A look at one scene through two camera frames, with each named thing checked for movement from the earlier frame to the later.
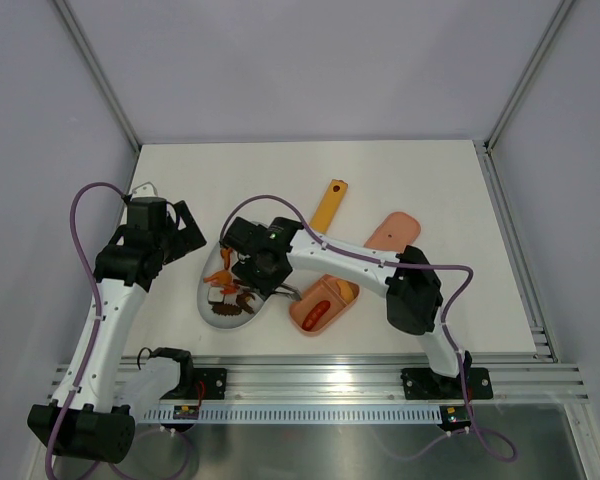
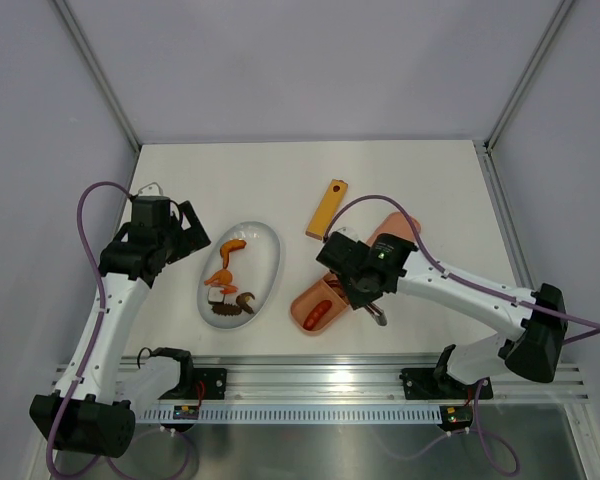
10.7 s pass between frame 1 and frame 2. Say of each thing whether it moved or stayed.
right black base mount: stayed
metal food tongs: moved
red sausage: stayed
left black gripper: stayed
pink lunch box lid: stayed
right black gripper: moved
